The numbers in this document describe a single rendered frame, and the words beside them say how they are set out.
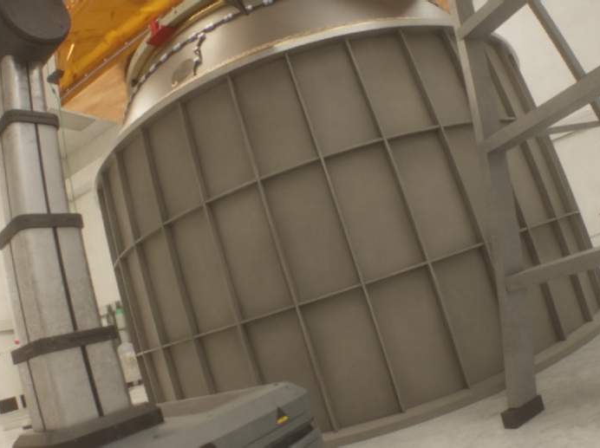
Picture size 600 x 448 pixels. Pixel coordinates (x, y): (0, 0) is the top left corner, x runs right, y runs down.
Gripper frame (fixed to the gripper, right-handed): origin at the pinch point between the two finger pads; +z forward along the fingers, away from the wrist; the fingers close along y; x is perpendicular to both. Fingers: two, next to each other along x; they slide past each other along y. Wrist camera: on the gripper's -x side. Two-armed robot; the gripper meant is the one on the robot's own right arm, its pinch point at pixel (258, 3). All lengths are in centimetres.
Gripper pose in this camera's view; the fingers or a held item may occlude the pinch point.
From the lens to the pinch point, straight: 142.0
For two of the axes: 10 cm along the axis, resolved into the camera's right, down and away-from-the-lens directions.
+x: -3.4, 4.8, -8.1
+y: -7.7, 3.5, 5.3
